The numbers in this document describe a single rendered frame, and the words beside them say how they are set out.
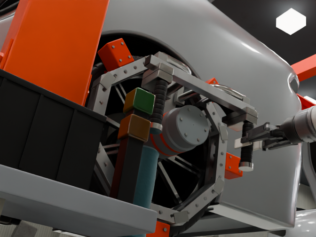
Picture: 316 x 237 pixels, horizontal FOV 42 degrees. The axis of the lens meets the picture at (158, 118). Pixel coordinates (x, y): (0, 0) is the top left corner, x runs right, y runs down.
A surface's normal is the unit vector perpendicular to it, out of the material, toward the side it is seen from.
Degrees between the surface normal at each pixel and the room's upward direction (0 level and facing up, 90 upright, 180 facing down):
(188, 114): 90
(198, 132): 90
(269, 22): 180
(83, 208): 90
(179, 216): 90
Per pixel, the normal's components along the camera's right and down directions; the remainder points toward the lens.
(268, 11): -0.14, 0.90
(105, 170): 0.56, -0.27
